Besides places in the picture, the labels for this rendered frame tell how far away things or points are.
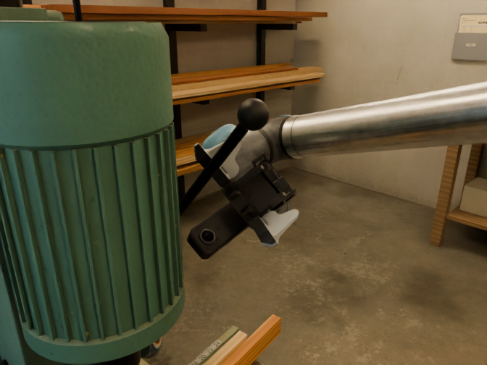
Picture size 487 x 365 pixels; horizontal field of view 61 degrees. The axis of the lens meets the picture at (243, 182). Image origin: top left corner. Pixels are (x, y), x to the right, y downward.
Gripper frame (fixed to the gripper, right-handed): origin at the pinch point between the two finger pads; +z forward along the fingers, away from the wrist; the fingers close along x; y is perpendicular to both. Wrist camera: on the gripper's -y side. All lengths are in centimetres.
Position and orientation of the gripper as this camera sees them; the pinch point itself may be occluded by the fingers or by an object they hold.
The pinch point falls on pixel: (228, 196)
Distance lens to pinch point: 47.8
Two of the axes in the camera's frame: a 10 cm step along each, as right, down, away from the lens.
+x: 6.1, 7.6, -2.0
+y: 7.8, -6.3, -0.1
